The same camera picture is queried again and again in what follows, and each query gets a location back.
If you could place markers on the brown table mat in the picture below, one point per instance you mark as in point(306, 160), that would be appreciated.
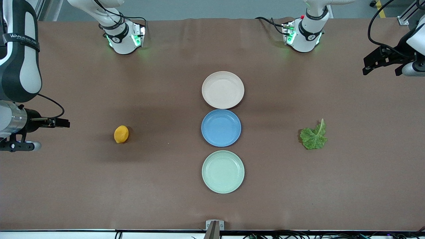
point(99, 172)

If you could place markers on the green lettuce leaf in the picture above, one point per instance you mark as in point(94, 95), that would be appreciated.
point(313, 137)

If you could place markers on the aluminium frame profile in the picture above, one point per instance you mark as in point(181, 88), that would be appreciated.
point(40, 8)
point(406, 16)

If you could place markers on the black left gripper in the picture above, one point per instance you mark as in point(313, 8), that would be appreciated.
point(396, 55)

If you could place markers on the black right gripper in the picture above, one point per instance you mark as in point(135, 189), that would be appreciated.
point(32, 120)

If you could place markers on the beige round plate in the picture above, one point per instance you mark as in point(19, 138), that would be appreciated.
point(222, 90)

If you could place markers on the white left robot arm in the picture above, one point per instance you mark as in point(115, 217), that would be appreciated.
point(305, 36)

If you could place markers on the white table edge rail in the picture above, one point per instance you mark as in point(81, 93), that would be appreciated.
point(66, 235)

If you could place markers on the black caster wheel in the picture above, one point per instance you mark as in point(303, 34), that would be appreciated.
point(373, 3)

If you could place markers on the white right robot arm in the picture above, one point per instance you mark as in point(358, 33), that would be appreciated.
point(30, 73)

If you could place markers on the tan vertical bar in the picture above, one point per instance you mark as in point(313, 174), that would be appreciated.
point(212, 232)

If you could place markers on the pale green round plate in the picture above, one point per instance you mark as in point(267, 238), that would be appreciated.
point(222, 172)

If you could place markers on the yellow lemon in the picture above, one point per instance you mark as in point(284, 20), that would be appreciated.
point(121, 134)

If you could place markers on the grey metal bracket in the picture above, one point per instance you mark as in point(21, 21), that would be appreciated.
point(220, 225)

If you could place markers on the blue round plate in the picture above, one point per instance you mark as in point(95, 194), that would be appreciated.
point(221, 128)

